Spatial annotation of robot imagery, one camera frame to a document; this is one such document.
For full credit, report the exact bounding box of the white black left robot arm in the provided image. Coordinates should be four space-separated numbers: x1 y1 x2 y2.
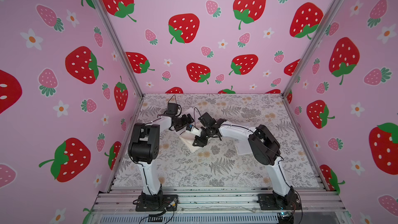
127 114 194 196

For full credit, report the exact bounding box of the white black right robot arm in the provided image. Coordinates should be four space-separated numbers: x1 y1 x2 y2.
186 121 294 198

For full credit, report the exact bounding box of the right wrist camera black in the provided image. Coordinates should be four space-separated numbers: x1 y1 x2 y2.
199 113 217 128

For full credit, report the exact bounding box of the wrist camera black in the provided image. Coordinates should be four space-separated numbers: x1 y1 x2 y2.
163 103 181 117
199 113 217 128

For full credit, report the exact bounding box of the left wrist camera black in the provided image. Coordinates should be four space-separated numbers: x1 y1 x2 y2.
163 103 181 117

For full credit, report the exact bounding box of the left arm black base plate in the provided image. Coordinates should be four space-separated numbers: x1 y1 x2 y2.
133 194 178 212

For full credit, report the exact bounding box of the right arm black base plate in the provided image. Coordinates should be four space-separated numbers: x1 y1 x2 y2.
257 194 302 212

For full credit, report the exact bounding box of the aluminium rail base frame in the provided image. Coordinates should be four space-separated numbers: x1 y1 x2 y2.
88 187 354 224

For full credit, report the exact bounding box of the aluminium corner post left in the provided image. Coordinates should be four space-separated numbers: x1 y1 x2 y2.
92 0 144 100

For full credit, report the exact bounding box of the aluminium corner post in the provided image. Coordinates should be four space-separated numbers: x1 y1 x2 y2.
92 0 144 100
282 0 344 100

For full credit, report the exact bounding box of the aluminium corner post right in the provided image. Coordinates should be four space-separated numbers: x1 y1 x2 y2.
282 0 344 100

